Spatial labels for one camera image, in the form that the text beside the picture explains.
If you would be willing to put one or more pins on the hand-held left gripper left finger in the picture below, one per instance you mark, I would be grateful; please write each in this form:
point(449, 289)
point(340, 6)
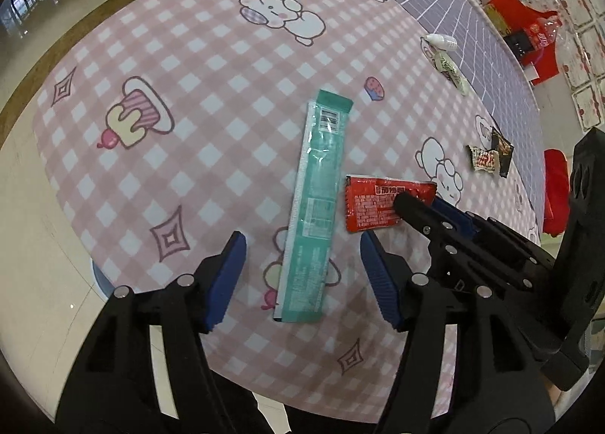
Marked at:
point(227, 278)

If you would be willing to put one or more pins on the small white dropper bottle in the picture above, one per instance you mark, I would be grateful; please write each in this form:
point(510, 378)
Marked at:
point(442, 42)

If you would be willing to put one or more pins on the dark brown candy wrapper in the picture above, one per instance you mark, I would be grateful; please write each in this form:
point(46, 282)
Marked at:
point(505, 150)

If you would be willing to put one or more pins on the long green packet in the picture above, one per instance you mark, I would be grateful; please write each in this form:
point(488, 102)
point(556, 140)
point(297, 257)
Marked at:
point(312, 188)

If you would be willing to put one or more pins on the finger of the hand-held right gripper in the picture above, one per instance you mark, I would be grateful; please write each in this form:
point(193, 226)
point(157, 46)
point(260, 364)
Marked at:
point(451, 215)
point(420, 216)

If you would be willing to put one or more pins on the red white candy wrapper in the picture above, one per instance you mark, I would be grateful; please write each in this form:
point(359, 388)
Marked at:
point(484, 159)

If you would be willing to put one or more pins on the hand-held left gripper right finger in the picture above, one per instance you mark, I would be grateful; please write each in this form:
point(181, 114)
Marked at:
point(380, 283)

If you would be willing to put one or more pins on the red snack wrapper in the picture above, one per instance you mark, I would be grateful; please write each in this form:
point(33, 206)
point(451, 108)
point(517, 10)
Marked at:
point(368, 207)

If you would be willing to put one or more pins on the purple grid tablecloth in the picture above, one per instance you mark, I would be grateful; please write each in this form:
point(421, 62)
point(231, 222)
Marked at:
point(449, 4)

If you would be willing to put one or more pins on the pink checked tablecloth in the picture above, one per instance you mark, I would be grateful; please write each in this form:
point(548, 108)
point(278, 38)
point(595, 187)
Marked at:
point(189, 155)

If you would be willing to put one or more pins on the group of award certificates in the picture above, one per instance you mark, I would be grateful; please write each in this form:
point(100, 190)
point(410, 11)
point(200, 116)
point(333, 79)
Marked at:
point(586, 103)

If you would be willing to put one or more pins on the black box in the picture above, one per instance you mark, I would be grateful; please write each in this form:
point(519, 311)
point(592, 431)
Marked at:
point(517, 44)

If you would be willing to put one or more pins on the white green snack wrapper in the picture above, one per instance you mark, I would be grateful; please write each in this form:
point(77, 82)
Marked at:
point(451, 70)

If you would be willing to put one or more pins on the red paper bag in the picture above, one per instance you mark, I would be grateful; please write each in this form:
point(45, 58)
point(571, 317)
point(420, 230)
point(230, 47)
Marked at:
point(508, 4)

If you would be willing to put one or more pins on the cola bottle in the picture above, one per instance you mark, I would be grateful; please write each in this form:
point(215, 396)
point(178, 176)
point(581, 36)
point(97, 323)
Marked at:
point(543, 34)

